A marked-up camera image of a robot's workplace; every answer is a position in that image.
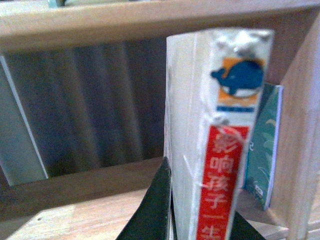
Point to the wooden bookshelf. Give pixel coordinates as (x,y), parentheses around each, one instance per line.
(100,202)

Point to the teal cover book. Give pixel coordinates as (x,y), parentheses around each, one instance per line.
(263,146)

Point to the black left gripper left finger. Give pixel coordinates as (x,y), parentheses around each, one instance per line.
(154,218)

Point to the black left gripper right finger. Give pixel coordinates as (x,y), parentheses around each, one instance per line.
(243,230)

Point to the white red spine book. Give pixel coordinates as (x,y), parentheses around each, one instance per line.
(214,83)

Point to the white vertical panel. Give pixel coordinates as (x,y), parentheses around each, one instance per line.
(20,158)

